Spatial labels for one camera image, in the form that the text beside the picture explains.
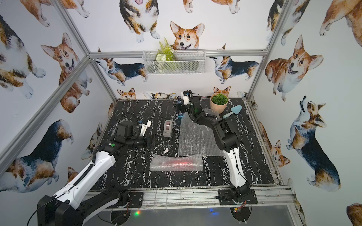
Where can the aluminium front rail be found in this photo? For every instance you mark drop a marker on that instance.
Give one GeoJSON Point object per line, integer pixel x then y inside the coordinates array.
{"type": "Point", "coordinates": [204, 197]}

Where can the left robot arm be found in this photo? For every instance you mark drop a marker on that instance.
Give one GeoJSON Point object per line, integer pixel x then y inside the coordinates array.
{"type": "Point", "coordinates": [67, 207]}

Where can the potted green plant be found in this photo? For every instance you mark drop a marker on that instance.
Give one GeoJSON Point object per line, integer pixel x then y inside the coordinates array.
{"type": "Point", "coordinates": [218, 102]}

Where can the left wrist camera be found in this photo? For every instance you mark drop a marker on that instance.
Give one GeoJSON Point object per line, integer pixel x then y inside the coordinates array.
{"type": "Point", "coordinates": [144, 128]}

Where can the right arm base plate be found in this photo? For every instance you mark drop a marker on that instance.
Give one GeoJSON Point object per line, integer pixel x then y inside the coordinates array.
{"type": "Point", "coordinates": [233, 197]}

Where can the grey tape dispenser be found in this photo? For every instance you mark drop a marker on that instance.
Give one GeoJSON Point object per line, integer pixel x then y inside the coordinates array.
{"type": "Point", "coordinates": [168, 127]}

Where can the artificial fern with flower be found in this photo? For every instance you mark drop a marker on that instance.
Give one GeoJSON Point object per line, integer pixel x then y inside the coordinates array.
{"type": "Point", "coordinates": [165, 54]}

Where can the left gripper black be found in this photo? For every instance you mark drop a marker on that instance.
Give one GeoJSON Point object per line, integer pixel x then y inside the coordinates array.
{"type": "Point", "coordinates": [150, 141]}

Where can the bubble wrap sheet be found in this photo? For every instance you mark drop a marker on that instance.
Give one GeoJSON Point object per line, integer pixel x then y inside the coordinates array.
{"type": "Point", "coordinates": [158, 160]}
{"type": "Point", "coordinates": [196, 139]}

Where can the blue wine bottle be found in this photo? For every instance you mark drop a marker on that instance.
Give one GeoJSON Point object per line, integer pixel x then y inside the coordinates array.
{"type": "Point", "coordinates": [179, 106]}

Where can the red wine bottle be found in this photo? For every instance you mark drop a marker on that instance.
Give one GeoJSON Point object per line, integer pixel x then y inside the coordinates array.
{"type": "Point", "coordinates": [180, 166]}

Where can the teal garden trowel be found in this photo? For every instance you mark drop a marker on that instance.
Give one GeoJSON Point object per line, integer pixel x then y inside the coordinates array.
{"type": "Point", "coordinates": [234, 110]}

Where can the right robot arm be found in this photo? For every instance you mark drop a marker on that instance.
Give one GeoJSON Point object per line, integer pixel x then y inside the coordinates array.
{"type": "Point", "coordinates": [227, 138]}

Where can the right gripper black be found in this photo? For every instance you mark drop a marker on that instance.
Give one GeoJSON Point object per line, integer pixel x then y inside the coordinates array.
{"type": "Point", "coordinates": [183, 107]}

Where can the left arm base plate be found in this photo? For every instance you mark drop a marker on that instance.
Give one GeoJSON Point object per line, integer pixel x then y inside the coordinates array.
{"type": "Point", "coordinates": [133, 200]}

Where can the white wire wall basket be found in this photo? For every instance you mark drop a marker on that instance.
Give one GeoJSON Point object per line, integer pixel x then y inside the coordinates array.
{"type": "Point", "coordinates": [186, 62]}

